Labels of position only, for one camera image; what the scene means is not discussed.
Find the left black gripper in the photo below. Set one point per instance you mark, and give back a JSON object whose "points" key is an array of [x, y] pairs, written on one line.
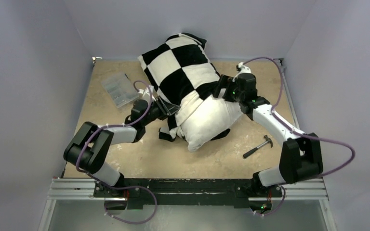
{"points": [[169, 109]]}

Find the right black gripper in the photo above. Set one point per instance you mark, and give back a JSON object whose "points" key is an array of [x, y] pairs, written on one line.
{"points": [[221, 90]]}

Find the white pillow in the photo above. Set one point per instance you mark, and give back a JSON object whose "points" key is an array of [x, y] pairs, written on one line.
{"points": [[212, 120]]}

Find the black white checkered pillowcase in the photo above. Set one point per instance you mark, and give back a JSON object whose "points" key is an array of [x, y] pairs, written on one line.
{"points": [[181, 74]]}

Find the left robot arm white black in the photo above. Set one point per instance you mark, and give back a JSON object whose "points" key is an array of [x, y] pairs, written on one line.
{"points": [[89, 147]]}

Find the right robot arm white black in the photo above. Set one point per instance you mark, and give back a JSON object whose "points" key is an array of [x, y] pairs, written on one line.
{"points": [[300, 158]]}

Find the clear plastic organizer box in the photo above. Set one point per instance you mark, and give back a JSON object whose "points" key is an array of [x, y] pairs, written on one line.
{"points": [[120, 89]]}

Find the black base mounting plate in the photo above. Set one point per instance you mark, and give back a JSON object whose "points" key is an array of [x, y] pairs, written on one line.
{"points": [[239, 193]]}

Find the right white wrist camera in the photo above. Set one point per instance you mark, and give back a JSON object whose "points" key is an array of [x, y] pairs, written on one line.
{"points": [[242, 69]]}

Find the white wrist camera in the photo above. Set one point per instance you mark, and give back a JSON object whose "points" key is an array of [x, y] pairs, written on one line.
{"points": [[242, 69], [147, 93]]}

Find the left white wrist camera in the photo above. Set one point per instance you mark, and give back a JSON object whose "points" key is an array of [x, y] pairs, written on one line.
{"points": [[147, 93]]}

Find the black handled hammer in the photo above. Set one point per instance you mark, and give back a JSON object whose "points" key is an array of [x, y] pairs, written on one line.
{"points": [[267, 140]]}

